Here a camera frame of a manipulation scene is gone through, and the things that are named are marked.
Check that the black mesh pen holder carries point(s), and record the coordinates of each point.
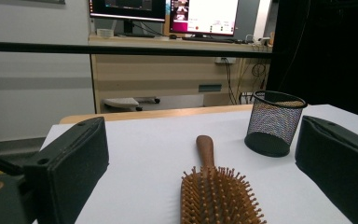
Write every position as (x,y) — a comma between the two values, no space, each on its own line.
(273,124)

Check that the white wall power socket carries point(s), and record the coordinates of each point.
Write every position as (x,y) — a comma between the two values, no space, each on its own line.
(225,60)

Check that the beige wooden office desk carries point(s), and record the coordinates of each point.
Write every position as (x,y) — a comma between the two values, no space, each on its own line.
(155,74)

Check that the black curtain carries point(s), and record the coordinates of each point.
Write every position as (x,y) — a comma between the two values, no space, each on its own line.
(332,46)

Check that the wooden paddle hairbrush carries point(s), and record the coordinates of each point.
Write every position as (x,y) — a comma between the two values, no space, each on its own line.
(205,151)

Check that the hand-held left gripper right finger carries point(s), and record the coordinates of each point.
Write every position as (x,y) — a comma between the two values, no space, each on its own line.
(338,161)

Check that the dark-screen computer monitor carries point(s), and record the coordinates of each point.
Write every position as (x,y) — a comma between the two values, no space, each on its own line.
(127,8)

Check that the black computer mouse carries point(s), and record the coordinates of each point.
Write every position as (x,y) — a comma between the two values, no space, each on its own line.
(173,36)

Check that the black horizontal rail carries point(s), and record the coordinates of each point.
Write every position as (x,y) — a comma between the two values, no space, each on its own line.
(43,48)

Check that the white wheeled chair base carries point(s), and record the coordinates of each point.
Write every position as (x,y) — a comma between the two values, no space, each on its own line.
(119,102)

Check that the black keyboard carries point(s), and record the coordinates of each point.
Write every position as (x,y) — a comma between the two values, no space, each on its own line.
(208,39)

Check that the roll of clear tape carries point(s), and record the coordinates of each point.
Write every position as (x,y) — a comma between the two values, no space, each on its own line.
(105,32)

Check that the bright-screen computer monitor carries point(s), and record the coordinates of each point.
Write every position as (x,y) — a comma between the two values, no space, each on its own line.
(208,15)

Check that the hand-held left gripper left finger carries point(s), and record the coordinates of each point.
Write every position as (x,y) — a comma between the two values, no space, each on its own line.
(71,165)

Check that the white table sheet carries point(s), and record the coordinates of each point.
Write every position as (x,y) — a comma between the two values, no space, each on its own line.
(155,143)

